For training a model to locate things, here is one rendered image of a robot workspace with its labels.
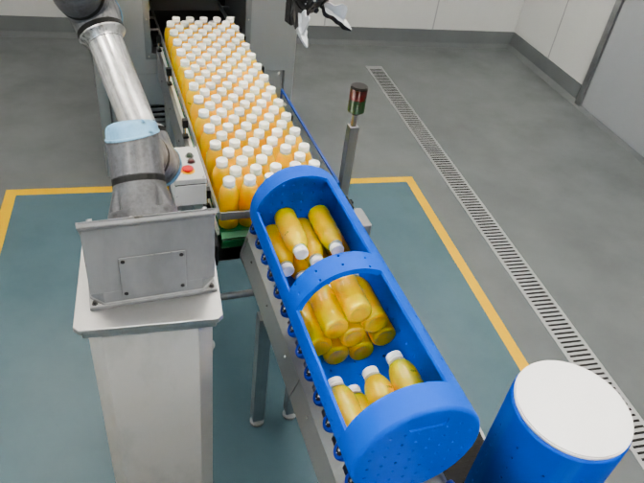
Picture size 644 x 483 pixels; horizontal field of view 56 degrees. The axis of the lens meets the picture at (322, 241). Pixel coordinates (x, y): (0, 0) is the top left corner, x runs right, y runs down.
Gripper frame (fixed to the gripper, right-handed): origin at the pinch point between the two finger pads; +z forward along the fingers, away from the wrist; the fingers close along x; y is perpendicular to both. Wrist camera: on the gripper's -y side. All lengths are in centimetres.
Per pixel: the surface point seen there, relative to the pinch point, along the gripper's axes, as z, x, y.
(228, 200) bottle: 18, -21, -58
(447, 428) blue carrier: 86, -40, 20
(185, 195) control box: 10, -32, -59
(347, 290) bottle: 56, -30, -5
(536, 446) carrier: 107, -18, 13
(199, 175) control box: 7, -26, -55
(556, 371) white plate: 100, 3, 8
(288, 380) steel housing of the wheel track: 71, -44, -31
